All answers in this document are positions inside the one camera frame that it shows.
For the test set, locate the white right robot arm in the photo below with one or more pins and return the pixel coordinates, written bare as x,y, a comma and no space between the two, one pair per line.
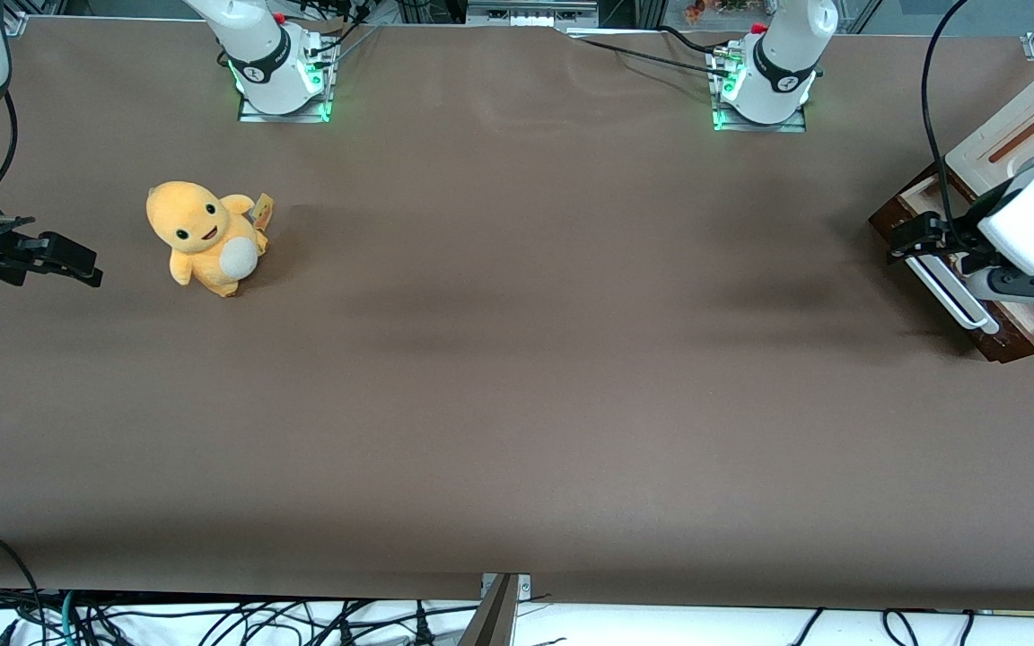
261,54

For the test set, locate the brown table cover sheet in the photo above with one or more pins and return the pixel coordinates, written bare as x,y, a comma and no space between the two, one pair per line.
517,359

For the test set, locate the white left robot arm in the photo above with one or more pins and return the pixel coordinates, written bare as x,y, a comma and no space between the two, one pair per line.
782,54

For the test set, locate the yellow plush toy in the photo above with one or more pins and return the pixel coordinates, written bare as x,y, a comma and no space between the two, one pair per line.
203,238

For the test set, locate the wooden drawer cabinet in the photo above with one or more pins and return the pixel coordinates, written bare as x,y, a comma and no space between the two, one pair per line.
1002,126

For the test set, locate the grey equipment box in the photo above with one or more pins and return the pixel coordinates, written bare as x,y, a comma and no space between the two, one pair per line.
530,13

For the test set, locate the aluminium profile post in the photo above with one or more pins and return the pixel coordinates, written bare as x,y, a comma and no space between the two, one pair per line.
495,619

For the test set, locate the orange and green object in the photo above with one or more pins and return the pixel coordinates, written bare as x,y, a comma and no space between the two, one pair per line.
714,9

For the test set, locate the dark brown wooden drawer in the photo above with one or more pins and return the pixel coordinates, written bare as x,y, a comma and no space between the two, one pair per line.
1011,345

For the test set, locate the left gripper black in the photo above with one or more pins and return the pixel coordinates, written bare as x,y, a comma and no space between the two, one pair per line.
953,233

